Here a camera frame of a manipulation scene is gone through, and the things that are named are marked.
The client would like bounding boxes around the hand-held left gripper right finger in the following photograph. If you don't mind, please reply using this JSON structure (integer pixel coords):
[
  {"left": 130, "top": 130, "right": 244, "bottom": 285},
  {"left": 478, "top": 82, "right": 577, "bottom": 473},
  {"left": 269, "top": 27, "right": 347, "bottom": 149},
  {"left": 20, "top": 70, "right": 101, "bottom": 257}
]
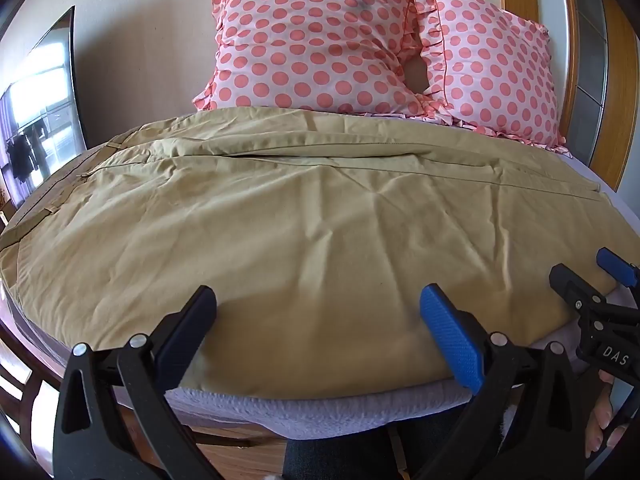
[{"left": 419, "top": 283, "right": 607, "bottom": 480}]

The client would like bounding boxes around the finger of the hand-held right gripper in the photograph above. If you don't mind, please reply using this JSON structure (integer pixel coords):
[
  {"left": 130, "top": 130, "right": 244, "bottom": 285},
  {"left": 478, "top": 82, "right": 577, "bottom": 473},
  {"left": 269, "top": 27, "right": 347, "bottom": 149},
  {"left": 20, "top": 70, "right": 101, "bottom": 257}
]
[
  {"left": 548, "top": 263, "right": 610, "bottom": 313},
  {"left": 596, "top": 247, "right": 640, "bottom": 288}
]

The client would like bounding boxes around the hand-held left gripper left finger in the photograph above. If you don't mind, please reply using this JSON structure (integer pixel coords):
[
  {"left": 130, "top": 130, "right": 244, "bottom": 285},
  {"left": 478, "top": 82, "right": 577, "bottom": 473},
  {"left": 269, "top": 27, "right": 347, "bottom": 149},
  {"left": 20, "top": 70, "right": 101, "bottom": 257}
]
[{"left": 52, "top": 285, "right": 226, "bottom": 480}]

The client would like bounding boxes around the tan duvet cover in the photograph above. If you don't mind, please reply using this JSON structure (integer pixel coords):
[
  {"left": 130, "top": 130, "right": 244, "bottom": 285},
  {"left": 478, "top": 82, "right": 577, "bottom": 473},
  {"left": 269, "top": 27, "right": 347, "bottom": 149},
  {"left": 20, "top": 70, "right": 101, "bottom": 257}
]
[{"left": 0, "top": 107, "right": 639, "bottom": 402}]

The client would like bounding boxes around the person's right hand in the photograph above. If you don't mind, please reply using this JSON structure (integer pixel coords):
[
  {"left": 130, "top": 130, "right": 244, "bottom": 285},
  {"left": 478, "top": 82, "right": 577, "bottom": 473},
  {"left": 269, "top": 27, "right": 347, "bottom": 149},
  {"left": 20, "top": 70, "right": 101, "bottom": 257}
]
[{"left": 584, "top": 370, "right": 640, "bottom": 457}]

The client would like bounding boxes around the bed with lavender sheet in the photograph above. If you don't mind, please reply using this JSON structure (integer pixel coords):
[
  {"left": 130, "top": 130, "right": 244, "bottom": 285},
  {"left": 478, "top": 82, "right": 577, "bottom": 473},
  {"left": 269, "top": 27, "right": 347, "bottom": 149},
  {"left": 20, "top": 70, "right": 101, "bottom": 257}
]
[{"left": 0, "top": 108, "right": 640, "bottom": 445}]

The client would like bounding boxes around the person's dark trouser leg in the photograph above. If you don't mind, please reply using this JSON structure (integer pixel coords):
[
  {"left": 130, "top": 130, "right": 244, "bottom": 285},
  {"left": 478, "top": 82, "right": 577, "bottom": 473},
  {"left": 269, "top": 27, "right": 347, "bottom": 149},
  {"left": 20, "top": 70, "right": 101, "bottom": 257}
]
[{"left": 282, "top": 416, "right": 473, "bottom": 480}]

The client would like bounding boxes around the wooden headboard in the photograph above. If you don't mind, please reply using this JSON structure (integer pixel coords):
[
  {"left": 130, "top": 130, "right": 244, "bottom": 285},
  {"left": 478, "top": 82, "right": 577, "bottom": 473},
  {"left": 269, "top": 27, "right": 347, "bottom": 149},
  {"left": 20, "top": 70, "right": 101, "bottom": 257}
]
[{"left": 497, "top": 0, "right": 640, "bottom": 192}]

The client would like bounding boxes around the pink polka dot pillow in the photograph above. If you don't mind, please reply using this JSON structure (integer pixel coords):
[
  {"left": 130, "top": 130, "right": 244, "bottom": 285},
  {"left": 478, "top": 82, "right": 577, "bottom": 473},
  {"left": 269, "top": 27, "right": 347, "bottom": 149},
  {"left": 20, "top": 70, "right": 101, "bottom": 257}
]
[
  {"left": 192, "top": 0, "right": 442, "bottom": 122},
  {"left": 413, "top": 0, "right": 569, "bottom": 154}
]

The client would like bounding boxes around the black flat screen television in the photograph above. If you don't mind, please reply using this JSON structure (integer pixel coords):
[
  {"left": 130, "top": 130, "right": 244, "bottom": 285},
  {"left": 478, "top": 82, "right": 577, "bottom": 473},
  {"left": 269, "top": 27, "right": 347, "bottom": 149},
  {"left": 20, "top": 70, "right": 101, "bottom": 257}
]
[{"left": 0, "top": 6, "right": 89, "bottom": 212}]

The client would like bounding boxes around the wooden bed frame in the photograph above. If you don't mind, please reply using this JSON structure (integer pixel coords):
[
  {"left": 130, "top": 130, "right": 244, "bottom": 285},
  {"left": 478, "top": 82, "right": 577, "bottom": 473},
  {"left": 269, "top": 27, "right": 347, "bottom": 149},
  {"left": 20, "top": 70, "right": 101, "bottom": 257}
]
[{"left": 0, "top": 317, "right": 288, "bottom": 480}]

